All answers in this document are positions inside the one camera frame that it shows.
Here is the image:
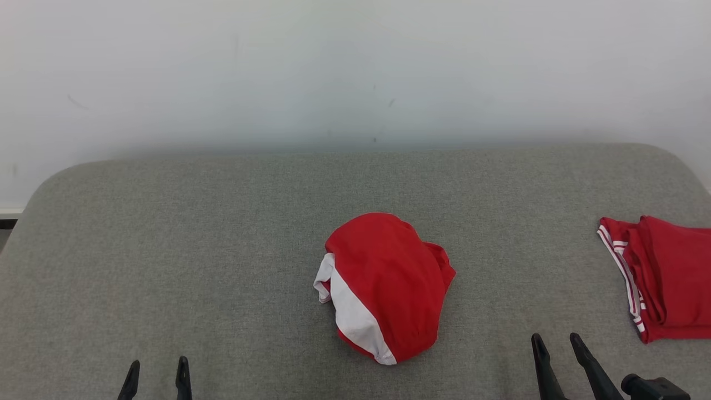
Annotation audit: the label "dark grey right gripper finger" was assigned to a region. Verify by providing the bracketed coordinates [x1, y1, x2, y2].
[530, 333, 567, 400]
[569, 332, 625, 400]

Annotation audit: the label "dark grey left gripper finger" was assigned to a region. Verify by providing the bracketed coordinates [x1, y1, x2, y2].
[117, 360, 141, 400]
[176, 356, 193, 400]

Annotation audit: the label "red jersey with white trim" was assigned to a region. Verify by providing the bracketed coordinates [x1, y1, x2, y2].
[597, 216, 711, 344]

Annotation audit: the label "red shorts with white stripe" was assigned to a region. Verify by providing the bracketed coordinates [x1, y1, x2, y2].
[314, 213, 457, 366]

